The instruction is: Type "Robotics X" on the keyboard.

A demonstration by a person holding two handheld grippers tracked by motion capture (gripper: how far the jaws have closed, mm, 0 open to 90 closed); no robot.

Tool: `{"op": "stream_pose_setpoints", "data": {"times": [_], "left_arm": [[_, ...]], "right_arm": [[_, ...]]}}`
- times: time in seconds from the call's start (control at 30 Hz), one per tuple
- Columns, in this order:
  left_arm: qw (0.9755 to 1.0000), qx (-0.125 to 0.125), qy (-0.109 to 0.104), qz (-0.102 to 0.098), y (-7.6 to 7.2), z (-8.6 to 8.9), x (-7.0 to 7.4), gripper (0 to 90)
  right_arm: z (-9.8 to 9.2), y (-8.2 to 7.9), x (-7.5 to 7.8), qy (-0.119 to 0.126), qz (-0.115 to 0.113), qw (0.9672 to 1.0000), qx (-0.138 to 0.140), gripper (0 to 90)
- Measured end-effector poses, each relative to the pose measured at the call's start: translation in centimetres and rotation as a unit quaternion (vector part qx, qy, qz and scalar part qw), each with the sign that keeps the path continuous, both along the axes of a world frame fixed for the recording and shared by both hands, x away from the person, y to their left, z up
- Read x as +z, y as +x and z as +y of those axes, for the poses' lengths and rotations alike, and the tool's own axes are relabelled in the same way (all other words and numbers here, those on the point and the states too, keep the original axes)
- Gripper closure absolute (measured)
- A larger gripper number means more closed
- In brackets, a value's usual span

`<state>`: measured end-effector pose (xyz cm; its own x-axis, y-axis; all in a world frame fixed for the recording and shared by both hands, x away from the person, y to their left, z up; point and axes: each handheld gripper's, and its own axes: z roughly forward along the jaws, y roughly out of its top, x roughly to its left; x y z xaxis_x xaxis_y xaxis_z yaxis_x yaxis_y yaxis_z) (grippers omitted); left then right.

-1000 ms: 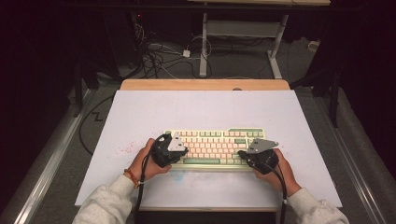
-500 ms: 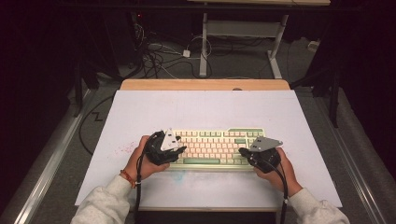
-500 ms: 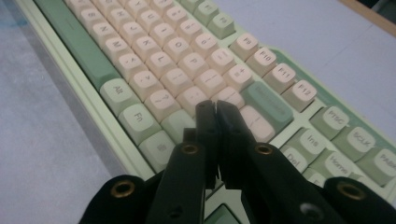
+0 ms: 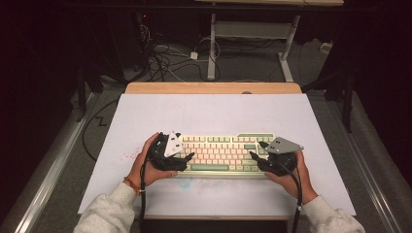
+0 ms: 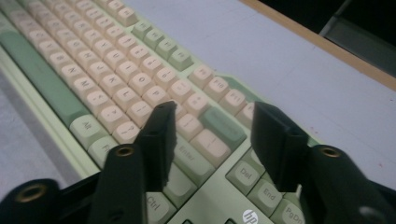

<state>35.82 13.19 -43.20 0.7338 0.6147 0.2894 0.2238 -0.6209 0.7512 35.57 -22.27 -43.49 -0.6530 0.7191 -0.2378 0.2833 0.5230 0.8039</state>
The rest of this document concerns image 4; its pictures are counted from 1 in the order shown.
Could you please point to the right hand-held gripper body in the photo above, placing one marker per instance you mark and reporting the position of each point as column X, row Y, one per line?
column 283, row 146

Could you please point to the aluminium floor rail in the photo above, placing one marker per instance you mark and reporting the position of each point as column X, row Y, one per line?
column 48, row 181
column 366, row 174

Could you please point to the black metal stand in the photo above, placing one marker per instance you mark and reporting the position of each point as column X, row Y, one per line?
column 81, row 97

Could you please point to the white power strip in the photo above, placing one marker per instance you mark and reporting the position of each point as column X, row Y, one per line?
column 326, row 48

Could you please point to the white table cover sheet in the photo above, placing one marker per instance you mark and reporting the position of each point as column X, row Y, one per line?
column 210, row 113

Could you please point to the person's right hand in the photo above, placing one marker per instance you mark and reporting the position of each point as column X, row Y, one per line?
column 296, row 186

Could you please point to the wooden table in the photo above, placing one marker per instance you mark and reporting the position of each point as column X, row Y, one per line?
column 210, row 88

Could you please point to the white power adapter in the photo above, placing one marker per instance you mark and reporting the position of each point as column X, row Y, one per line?
column 194, row 55

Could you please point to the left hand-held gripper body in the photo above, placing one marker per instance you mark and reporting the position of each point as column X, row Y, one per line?
column 173, row 147

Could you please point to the green and cream keyboard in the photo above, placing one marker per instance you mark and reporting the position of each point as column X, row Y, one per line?
column 223, row 155

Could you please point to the white frame desk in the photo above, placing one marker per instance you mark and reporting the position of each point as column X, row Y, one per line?
column 252, row 30

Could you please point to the person's left hand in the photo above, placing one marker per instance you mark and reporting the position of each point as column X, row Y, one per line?
column 141, row 171

